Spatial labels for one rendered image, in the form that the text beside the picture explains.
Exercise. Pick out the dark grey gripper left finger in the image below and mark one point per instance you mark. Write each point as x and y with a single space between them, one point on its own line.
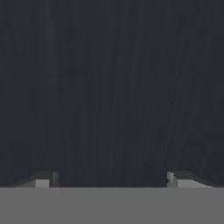
43 179

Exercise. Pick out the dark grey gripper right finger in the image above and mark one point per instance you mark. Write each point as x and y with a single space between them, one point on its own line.
182 180

